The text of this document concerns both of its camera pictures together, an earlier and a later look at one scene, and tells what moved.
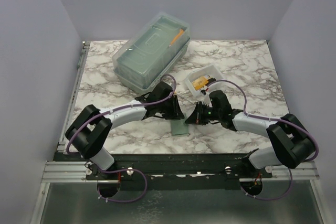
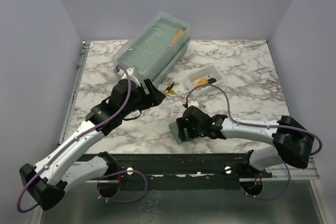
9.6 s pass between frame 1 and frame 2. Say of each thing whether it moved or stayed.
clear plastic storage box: stayed
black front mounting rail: stayed
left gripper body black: moved
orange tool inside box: stayed
